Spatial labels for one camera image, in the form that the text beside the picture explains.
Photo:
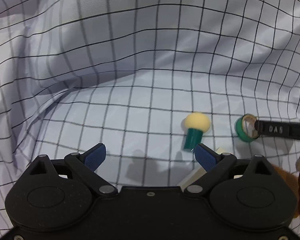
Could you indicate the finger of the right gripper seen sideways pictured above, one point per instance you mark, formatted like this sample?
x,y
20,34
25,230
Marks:
x,y
272,128

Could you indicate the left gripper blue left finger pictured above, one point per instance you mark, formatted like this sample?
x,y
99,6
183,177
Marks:
x,y
83,167

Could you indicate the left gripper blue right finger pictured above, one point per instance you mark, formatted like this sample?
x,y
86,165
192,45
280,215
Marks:
x,y
217,167

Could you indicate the green tape roll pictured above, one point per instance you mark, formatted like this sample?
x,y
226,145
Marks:
x,y
245,128

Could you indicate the white vivo phone box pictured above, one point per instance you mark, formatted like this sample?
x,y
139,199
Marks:
x,y
205,172

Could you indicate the brown leather wallet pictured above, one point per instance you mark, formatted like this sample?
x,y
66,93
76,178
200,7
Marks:
x,y
290,179

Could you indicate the lavender checked cloth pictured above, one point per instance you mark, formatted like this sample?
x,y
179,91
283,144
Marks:
x,y
126,73

